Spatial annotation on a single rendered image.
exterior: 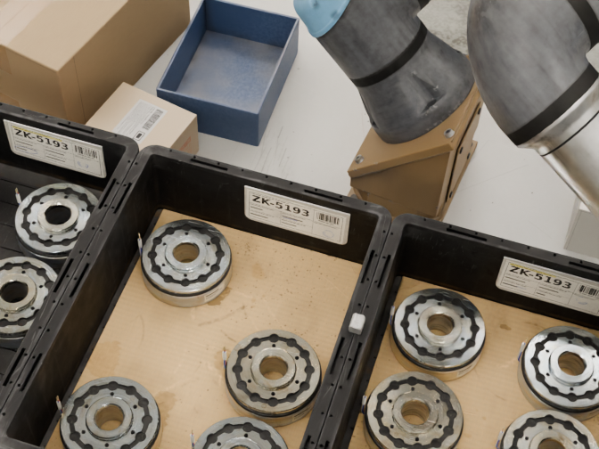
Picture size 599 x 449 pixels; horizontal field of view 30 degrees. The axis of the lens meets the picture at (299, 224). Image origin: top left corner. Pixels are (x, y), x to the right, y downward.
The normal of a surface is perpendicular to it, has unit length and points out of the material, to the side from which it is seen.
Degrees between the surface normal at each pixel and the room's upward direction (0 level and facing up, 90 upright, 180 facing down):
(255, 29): 90
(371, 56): 74
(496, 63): 69
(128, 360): 0
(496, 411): 0
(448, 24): 0
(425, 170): 90
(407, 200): 90
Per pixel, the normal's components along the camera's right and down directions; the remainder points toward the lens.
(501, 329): 0.04, -0.59
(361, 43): -0.06, 0.58
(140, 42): 0.87, 0.42
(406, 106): -0.25, 0.36
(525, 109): -0.45, 0.42
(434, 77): 0.25, -0.06
